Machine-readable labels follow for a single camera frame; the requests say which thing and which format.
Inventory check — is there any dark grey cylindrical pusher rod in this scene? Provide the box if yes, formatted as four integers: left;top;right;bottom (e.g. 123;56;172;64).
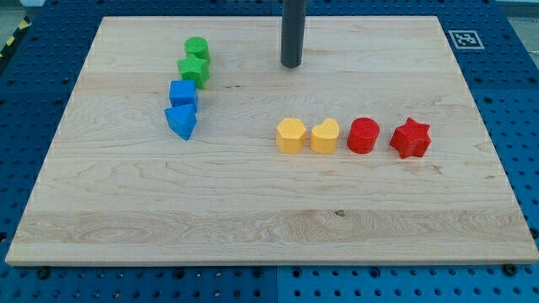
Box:
280;0;307;68

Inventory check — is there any green cylinder block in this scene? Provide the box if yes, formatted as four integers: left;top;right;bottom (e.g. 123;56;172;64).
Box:
184;36;211;62

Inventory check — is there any green star block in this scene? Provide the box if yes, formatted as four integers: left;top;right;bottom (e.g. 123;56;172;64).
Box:
177;54;210;88

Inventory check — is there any yellow hexagon block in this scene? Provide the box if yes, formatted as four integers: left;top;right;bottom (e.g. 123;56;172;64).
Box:
276;118;307;154

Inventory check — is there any yellow heart block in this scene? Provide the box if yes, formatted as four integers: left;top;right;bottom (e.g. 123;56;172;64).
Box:
310;118;339;154

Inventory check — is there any blue cube block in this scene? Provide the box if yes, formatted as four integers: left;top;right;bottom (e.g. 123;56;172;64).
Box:
169;80;198;110

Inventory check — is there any red cylinder block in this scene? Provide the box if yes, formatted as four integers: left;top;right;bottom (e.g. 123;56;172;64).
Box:
347;117;380;154

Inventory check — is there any blue triangle block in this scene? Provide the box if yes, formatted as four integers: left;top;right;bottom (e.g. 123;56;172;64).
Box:
164;104;197;141

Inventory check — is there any light wooden board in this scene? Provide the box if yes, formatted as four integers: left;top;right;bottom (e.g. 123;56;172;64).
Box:
6;16;538;266

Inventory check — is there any red star block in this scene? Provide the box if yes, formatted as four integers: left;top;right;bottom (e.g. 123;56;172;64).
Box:
390;118;431;159

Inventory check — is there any white fiducial marker tag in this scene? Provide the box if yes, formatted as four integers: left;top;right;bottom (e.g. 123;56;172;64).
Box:
448;29;484;50

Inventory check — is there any yellow black hazard tape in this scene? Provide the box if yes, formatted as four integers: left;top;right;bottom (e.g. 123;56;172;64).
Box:
1;16;32;61

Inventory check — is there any black bolt front right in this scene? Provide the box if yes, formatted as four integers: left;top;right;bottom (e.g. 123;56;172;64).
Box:
502;263;519;277

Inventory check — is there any black bolt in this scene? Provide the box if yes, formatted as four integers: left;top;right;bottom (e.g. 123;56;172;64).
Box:
35;267;51;280
502;263;519;277

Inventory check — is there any black bolt front left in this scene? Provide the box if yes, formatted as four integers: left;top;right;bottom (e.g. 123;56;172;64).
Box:
35;267;51;280

